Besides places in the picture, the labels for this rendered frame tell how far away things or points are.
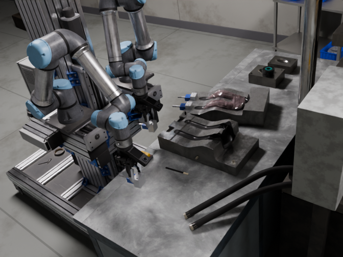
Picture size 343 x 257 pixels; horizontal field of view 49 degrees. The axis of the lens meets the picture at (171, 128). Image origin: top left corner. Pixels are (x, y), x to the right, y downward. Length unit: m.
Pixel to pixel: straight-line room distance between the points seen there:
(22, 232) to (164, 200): 1.58
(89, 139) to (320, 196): 1.22
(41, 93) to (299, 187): 1.25
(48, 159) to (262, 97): 1.94
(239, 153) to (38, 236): 1.75
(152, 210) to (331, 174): 0.87
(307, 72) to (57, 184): 2.16
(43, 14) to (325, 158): 1.56
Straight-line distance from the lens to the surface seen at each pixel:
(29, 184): 3.19
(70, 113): 2.13
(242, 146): 2.02
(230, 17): 5.37
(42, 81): 1.85
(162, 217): 1.80
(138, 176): 1.79
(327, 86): 1.34
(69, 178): 3.10
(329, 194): 1.41
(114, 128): 1.59
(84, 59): 1.75
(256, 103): 2.26
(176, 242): 1.70
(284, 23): 5.02
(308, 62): 1.56
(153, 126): 2.11
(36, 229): 3.15
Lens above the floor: 2.15
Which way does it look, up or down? 36 degrees down
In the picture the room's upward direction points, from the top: 10 degrees counter-clockwise
